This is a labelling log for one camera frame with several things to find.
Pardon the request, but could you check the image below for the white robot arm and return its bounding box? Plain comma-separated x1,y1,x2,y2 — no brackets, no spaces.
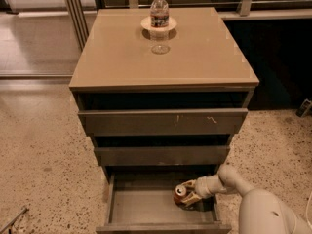
174,164,312,234

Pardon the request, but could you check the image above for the grey window frame post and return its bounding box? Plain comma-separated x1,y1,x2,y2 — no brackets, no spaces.
64,0,89,50

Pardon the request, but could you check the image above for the grey open bottom drawer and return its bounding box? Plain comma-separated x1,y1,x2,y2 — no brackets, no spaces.
96,171,231,234

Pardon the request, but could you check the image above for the metal rod on floor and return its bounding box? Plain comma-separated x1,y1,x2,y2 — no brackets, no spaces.
0,207,29,234

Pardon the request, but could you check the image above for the grey object by wall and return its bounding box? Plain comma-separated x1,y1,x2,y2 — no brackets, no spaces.
295,98,312,117

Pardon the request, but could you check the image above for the grey drawer cabinet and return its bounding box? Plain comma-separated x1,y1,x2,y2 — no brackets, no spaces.
69,8,258,176

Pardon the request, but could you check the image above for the clear plastic water bottle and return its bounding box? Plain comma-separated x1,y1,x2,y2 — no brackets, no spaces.
150,0,169,25

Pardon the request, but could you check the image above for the white cable on floor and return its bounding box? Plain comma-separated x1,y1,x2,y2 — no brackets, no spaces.
304,192,312,232

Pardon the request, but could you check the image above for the grey middle drawer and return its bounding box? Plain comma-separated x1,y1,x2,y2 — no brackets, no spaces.
94,145,229,166

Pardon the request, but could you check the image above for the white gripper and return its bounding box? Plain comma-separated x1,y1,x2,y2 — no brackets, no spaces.
181,176,214,207

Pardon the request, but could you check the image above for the red coke can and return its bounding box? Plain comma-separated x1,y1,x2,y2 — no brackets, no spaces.
174,185,187,205

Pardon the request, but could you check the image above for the white round plate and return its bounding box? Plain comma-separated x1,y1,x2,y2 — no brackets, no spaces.
140,17,177,32

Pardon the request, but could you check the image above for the grey top drawer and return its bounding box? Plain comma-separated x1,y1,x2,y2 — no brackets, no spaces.
78,108,248,137

